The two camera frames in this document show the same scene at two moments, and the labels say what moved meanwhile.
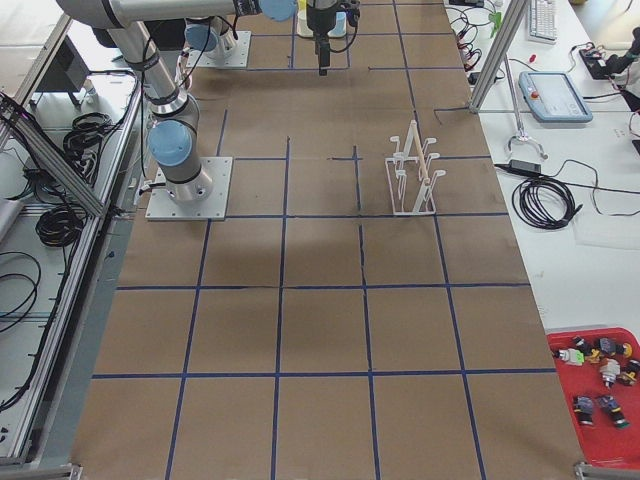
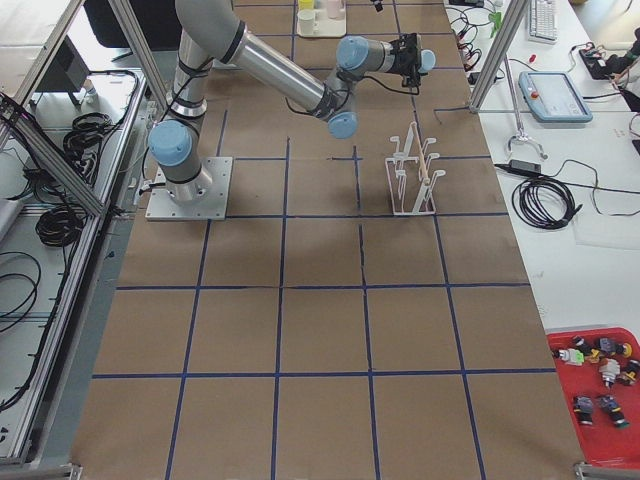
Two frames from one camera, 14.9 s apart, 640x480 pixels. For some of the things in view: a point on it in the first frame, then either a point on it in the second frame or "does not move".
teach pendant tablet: [553, 97] does not move
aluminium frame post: [516, 9] does not move
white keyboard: [542, 22] does not move
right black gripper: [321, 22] → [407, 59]
